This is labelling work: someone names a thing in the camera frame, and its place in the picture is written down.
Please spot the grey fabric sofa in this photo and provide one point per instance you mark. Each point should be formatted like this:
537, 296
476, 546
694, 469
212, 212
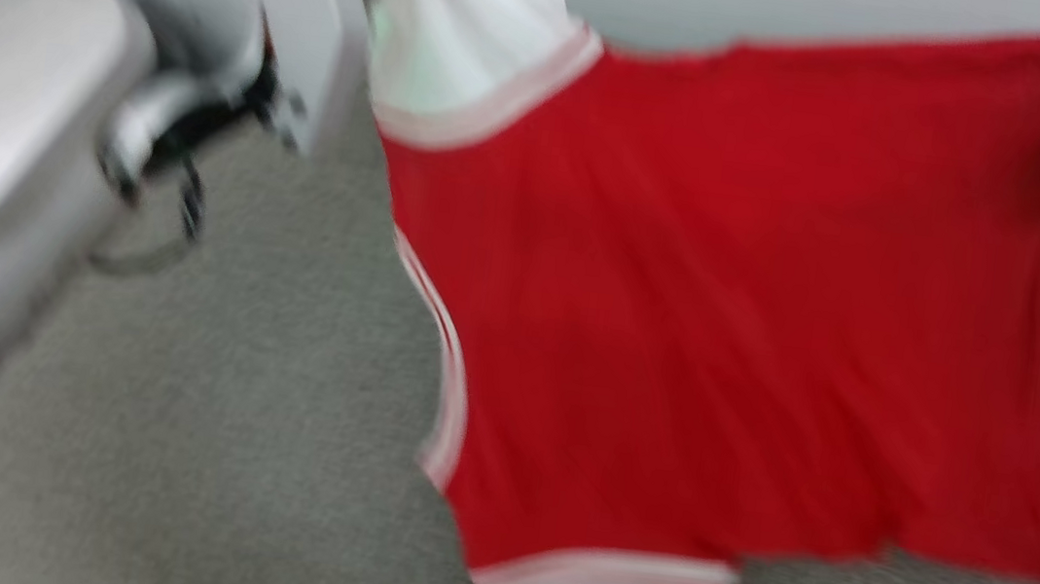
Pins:
219, 444

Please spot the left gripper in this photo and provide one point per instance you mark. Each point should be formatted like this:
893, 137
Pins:
301, 22

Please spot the red and white garment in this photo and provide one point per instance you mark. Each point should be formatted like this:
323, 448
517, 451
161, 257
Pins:
724, 306

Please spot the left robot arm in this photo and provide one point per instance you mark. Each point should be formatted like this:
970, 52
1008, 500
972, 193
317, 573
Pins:
4, 96

